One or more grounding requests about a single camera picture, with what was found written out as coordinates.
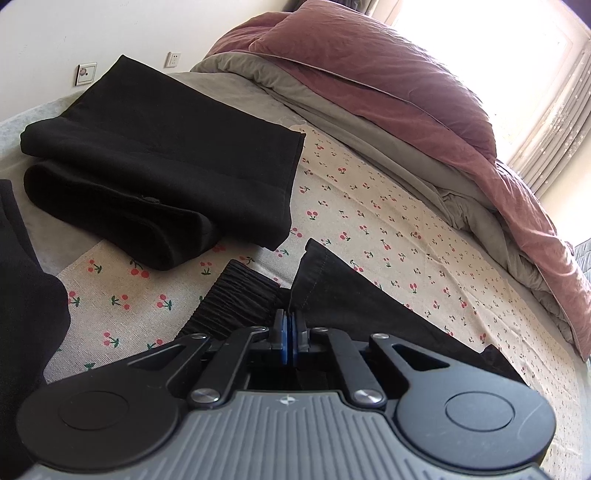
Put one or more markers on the wall socket with red plug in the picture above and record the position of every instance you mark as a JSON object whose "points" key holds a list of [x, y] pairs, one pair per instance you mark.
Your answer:
{"points": [[86, 74]]}

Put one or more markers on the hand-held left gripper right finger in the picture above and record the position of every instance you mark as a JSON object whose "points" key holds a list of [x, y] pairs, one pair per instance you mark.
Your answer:
{"points": [[298, 339]]}

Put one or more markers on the grey blanket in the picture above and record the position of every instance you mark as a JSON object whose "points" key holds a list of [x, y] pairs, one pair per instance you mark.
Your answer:
{"points": [[397, 152]]}

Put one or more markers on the grey quilted headboard cushion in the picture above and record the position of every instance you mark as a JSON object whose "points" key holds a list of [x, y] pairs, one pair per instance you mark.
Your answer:
{"points": [[581, 261]]}

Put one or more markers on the grey patterned curtain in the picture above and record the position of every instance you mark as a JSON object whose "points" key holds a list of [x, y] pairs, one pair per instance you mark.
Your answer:
{"points": [[554, 138]]}

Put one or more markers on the folded black cloth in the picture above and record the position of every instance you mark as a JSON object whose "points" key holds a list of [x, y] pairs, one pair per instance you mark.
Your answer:
{"points": [[23, 332]]}

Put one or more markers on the white wall socket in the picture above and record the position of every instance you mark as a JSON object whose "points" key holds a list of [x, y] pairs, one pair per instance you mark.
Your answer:
{"points": [[174, 58]]}

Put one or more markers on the folded black pants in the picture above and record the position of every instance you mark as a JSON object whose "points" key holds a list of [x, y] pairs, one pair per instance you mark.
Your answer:
{"points": [[157, 152]]}

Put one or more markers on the black pants with elastic waistband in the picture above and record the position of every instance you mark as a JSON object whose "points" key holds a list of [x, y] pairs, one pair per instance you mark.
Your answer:
{"points": [[351, 300]]}

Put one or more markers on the pink pillow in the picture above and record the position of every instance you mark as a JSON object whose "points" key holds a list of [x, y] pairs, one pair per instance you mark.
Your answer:
{"points": [[388, 60]]}

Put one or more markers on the cherry print bed sheet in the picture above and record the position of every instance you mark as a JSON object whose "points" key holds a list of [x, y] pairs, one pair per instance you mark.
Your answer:
{"points": [[406, 240]]}

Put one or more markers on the pink duvet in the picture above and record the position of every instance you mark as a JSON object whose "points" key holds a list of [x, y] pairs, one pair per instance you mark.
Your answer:
{"points": [[531, 217]]}

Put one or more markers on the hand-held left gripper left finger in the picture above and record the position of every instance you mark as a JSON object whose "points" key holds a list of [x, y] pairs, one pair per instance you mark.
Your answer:
{"points": [[278, 339]]}

